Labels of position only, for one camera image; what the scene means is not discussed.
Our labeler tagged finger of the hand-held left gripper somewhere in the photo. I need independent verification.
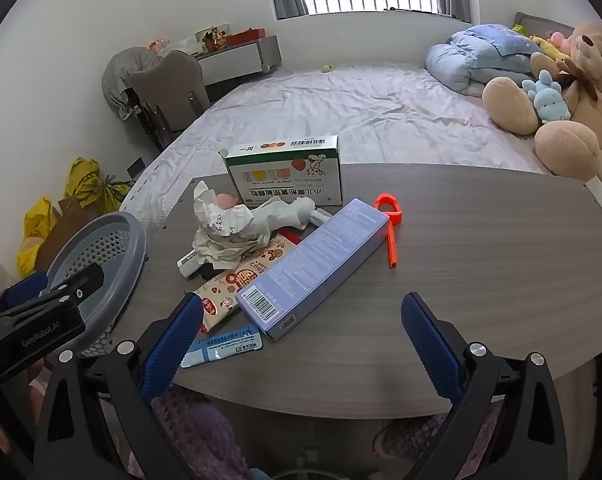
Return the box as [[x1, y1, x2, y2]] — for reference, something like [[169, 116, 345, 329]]
[[0, 270, 49, 312], [41, 262, 105, 311]]

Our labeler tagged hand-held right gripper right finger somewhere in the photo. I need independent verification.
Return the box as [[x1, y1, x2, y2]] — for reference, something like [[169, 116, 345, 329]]
[[401, 291, 569, 480]]

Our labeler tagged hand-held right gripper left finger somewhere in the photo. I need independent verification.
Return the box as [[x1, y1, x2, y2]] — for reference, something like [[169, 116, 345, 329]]
[[31, 292, 205, 480]]

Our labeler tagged grey perforated plastic basket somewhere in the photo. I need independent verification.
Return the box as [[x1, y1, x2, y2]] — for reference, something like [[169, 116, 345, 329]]
[[46, 211, 147, 357]]

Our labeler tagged beige and red snack packet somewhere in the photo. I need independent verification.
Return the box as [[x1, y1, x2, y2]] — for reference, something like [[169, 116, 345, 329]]
[[193, 234, 299, 333]]

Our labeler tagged orange plastic tool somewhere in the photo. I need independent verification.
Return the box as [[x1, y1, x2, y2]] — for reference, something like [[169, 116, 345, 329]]
[[374, 193, 403, 269]]

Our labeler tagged white paper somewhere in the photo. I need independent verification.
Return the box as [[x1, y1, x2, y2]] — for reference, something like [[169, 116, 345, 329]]
[[191, 179, 273, 271]]

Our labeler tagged long light blue box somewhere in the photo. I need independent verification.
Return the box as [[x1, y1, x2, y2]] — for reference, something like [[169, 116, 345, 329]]
[[235, 198, 391, 342]]

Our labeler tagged person's left forearm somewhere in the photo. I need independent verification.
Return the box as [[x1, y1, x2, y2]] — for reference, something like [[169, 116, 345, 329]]
[[28, 360, 57, 406]]

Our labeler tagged blue sachet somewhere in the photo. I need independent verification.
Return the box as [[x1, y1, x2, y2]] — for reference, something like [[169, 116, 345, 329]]
[[181, 325, 263, 370]]

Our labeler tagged brown cardboard box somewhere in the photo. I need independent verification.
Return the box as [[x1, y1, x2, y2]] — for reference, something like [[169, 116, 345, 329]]
[[34, 197, 98, 274]]

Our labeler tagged small white box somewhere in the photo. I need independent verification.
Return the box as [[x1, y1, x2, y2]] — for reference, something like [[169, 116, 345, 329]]
[[177, 250, 203, 279]]

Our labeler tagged person's right leg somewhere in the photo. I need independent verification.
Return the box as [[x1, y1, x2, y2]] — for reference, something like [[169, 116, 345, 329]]
[[373, 402, 504, 467]]

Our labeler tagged person's leg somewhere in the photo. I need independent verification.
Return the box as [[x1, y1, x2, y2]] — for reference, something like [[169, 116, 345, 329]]
[[126, 390, 254, 480], [373, 402, 504, 467]]

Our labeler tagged yellow bag with ribbon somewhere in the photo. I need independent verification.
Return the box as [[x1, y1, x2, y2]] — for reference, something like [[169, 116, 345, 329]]
[[98, 175, 133, 214]]

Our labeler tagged person's left leg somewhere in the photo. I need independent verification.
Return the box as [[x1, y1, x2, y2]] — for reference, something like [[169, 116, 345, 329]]
[[126, 390, 254, 480]]

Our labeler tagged white cloth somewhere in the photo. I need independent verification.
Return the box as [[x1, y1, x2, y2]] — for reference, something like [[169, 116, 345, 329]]
[[241, 196, 334, 241]]

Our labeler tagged green and white medicine box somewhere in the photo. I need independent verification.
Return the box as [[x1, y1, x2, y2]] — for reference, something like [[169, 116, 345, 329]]
[[217, 135, 345, 207]]

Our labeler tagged grey checked clothing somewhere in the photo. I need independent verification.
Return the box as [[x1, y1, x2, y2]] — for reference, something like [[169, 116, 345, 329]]
[[102, 46, 162, 121]]

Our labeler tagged beige chair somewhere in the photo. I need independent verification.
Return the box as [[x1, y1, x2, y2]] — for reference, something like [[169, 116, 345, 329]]
[[130, 50, 212, 153]]

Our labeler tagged bed with checked sheet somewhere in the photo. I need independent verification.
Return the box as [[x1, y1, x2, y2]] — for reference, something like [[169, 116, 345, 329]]
[[118, 62, 602, 241]]

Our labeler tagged white and grey desk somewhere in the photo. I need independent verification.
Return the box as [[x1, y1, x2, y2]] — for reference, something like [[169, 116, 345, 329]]
[[193, 35, 283, 88]]

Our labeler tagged blue plush bunny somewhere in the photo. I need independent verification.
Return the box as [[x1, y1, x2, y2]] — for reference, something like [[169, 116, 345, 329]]
[[522, 70, 572, 125]]

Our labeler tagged light blue quilt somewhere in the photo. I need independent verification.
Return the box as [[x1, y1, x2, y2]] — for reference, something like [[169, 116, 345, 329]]
[[425, 30, 536, 98]]

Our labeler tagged orange figurine set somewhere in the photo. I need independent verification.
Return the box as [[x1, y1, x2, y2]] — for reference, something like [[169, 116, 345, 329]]
[[195, 22, 232, 52]]

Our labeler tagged large beige teddy bear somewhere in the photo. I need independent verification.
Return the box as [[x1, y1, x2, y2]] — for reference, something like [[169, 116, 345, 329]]
[[482, 21, 602, 187]]

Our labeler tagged red flat box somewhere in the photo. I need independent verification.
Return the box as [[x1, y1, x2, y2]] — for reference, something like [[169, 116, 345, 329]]
[[226, 28, 267, 44]]

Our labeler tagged light blue patterned pillow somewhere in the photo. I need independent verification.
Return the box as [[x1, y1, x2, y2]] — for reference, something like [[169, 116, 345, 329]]
[[463, 23, 540, 57]]

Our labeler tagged yellow plush toy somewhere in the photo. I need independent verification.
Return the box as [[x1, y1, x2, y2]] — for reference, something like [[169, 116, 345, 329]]
[[529, 35, 572, 73]]

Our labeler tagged pink plush toy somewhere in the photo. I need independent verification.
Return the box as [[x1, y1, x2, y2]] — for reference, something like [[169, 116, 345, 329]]
[[546, 31, 572, 56]]

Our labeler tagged grey headboard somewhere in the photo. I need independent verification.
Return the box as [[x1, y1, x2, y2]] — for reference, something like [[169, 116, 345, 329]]
[[512, 11, 576, 41]]

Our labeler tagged black strap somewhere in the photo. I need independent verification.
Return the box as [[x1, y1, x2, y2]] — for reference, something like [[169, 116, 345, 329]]
[[195, 259, 232, 283]]

